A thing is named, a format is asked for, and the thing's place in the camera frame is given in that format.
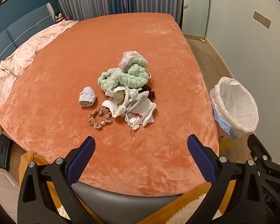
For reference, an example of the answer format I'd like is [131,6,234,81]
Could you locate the brown wall switch panel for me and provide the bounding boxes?
[253,11,271,29]

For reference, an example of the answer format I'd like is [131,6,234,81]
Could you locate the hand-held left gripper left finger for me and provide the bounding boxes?
[17,136,98,224]

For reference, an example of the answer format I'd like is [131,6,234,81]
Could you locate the brown scrunchie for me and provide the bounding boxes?
[88,107,113,130]

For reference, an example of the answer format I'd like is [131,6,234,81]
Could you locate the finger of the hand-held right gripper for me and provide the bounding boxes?
[247,133,272,168]

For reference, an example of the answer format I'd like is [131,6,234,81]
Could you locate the white crumpled paper towel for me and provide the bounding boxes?
[102,86,157,130]

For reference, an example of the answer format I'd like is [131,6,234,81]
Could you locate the dark red scrunchie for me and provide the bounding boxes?
[140,85,155,99]

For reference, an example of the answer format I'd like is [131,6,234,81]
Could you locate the pink and white plastic packet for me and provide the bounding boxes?
[119,51,145,71]

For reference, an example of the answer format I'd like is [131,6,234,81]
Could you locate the orange plush bed blanket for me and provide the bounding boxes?
[0,12,219,197]

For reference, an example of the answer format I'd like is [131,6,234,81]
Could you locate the black bedside cabinet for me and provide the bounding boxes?
[0,133,13,169]

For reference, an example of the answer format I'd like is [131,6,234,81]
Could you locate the pink floral duvet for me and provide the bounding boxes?
[0,20,78,135]

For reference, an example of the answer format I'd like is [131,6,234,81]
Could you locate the trash bin with white liner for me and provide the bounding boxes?
[210,76,259,133]

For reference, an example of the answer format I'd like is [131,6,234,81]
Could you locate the gold framed standing mirror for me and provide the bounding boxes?
[181,0,211,42]

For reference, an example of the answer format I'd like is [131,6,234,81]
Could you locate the beige crumpled cloth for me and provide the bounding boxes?
[113,91,127,103]

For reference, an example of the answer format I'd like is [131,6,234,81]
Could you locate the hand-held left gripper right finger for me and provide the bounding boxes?
[187,134,271,224]

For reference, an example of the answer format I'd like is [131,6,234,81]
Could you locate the rolled white sock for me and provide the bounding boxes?
[78,86,97,108]

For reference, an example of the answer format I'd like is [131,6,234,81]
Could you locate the blue padded headboard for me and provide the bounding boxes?
[0,3,56,76]

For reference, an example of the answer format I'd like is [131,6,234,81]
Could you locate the green fluffy yarn bundle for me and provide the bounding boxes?
[97,56,152,92]

